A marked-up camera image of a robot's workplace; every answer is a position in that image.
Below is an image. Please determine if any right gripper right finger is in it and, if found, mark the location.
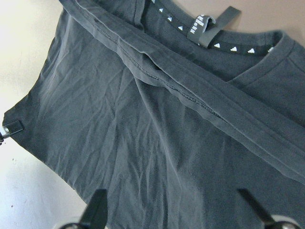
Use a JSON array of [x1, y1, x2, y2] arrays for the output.
[[237, 188, 274, 226]]

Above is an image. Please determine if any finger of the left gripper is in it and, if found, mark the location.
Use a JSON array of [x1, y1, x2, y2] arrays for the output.
[[1, 120, 23, 137]]

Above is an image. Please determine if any black t-shirt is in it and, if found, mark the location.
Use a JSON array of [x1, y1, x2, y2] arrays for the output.
[[3, 0, 305, 229]]

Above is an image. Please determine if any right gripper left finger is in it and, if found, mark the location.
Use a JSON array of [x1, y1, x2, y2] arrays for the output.
[[80, 189, 108, 226]]

